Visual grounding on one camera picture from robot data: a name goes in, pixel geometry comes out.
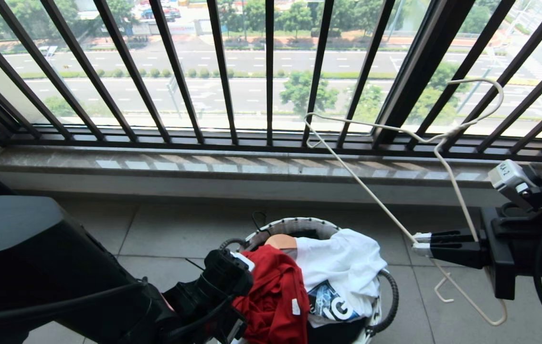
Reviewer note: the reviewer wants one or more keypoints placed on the red garment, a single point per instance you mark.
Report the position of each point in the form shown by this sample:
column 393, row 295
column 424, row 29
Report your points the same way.
column 275, row 296

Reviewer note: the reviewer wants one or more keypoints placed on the black metal window railing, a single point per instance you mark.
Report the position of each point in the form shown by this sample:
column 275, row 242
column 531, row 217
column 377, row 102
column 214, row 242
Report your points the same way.
column 269, row 71

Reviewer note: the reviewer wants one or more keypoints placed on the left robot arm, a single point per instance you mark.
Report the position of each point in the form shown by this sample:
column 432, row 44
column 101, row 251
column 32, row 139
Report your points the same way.
column 37, row 258

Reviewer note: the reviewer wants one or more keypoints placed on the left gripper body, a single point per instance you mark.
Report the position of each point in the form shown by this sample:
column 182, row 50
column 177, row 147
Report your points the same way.
column 204, row 315

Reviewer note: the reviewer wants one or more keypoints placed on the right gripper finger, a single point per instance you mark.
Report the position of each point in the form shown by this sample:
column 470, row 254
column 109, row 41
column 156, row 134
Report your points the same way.
column 462, row 255
column 457, row 238

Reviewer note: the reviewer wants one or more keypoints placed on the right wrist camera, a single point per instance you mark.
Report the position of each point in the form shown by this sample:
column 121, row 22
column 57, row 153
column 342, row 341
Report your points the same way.
column 509, row 179

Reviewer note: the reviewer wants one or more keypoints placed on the green tree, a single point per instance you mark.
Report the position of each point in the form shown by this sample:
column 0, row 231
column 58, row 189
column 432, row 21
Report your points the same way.
column 306, row 93
column 435, row 102

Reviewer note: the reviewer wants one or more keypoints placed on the white laundry basket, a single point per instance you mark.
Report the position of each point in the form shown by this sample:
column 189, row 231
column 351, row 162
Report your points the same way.
column 294, row 225

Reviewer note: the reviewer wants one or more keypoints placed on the stone window sill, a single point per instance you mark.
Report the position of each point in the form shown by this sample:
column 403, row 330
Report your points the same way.
column 204, row 166

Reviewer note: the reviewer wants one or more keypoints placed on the dark window frame post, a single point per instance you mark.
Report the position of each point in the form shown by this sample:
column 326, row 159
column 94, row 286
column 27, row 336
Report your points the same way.
column 414, row 62

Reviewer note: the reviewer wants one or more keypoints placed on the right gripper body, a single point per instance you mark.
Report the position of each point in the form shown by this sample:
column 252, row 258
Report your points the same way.
column 500, row 253

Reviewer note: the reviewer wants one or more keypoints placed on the white printed t-shirt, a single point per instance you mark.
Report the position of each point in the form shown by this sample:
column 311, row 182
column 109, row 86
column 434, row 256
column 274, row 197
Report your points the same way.
column 342, row 263

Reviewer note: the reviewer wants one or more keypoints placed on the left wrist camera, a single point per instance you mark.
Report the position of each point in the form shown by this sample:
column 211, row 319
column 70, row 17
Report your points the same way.
column 225, row 272

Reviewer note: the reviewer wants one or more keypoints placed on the peach garment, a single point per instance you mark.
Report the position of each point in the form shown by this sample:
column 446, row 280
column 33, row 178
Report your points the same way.
column 282, row 242

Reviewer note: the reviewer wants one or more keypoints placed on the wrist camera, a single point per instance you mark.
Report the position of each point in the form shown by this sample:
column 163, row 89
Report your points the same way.
column 225, row 272
column 509, row 179

